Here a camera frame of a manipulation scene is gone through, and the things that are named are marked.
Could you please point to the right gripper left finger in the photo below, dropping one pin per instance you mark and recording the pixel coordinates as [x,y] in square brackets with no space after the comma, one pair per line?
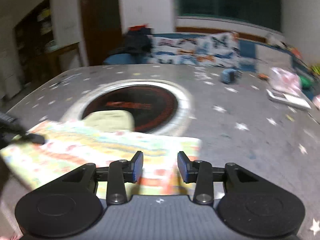
[119,173]

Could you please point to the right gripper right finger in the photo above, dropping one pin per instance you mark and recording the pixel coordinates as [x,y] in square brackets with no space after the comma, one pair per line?
[200,173]

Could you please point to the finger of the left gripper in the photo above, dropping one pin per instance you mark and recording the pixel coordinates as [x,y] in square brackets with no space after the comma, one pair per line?
[33,138]

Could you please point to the patterned children's jacket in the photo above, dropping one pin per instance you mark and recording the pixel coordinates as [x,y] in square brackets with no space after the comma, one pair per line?
[72,144]

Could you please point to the dark clothes pile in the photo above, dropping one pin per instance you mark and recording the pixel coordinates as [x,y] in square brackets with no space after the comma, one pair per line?
[137,40]

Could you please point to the star patterned grey tablecloth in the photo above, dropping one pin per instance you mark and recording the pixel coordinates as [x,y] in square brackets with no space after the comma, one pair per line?
[264,157]

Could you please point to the round induction cooktop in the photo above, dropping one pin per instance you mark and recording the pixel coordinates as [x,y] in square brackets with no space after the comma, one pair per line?
[157,106]

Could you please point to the wooden side table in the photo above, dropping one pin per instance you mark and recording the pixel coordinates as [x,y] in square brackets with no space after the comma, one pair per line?
[64,58]

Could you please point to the blue toy watch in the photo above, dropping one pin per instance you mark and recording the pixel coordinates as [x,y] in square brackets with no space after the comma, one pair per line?
[230,76]

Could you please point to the small orange toy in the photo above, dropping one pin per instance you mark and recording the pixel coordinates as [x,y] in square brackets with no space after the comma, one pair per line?
[262,76]

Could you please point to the white handheld device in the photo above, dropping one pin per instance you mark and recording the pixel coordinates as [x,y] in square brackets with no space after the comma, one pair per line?
[287,99]

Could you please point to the white pink tissue bag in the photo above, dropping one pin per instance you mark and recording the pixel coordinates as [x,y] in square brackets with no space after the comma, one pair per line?
[284,81]

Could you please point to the butterfly print pillow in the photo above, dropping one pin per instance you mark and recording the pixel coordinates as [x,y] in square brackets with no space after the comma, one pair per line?
[214,50]

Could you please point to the blue sofa bench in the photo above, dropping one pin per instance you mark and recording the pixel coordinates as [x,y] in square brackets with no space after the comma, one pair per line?
[254,57]

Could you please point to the green ball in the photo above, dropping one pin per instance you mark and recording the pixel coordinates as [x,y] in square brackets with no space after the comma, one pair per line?
[305,83]

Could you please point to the dark wooden door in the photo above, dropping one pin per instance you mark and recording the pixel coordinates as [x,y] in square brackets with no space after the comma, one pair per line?
[101,26]

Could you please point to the dark window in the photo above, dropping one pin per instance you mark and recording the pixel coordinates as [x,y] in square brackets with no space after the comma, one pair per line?
[264,13]

